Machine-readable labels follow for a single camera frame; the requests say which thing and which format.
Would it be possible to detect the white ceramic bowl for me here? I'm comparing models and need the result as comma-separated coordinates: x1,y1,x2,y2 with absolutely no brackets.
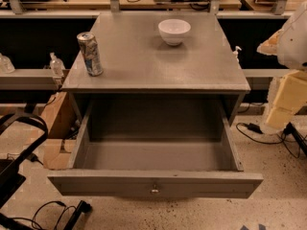
158,19,191,46

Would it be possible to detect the grey top drawer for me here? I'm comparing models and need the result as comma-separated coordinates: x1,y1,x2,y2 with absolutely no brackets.
48,99,263,198

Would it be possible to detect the black chair frame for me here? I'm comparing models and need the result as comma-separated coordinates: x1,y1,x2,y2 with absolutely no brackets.
0,113,48,207

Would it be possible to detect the small white pump bottle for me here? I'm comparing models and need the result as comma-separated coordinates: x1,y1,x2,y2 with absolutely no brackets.
233,46,242,62

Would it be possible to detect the grey wooden drawer cabinet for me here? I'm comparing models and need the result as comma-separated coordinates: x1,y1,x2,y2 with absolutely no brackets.
63,11,249,126

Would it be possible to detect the brown cardboard box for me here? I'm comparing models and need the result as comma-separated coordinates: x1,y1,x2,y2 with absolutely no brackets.
41,92,76,170

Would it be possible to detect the clear sanitizer bottle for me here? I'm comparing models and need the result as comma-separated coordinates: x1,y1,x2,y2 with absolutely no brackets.
50,53,64,77

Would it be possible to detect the clear plastic bottle far left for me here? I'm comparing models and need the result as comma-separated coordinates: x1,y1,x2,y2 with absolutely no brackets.
0,54,15,73

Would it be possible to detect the black power adapter cable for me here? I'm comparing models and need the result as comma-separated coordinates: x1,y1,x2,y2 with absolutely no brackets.
235,122,301,160

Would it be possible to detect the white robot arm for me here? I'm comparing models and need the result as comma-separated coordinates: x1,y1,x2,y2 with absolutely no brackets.
257,2,307,134

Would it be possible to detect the silver blue drink can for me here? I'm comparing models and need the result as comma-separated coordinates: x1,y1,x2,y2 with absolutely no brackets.
77,32,103,77

